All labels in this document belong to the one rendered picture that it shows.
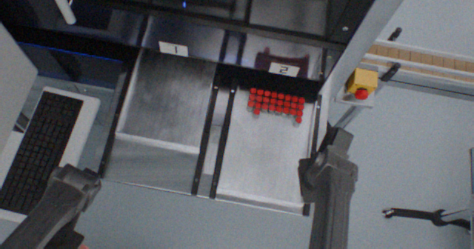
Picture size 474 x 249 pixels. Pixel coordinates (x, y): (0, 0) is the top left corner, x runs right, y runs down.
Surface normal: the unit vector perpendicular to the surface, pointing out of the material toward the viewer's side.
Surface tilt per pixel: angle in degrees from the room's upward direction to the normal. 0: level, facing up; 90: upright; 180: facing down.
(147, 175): 0
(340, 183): 35
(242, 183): 0
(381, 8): 90
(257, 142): 0
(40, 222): 41
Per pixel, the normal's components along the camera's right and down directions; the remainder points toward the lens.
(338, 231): 0.41, -0.71
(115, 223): 0.07, -0.36
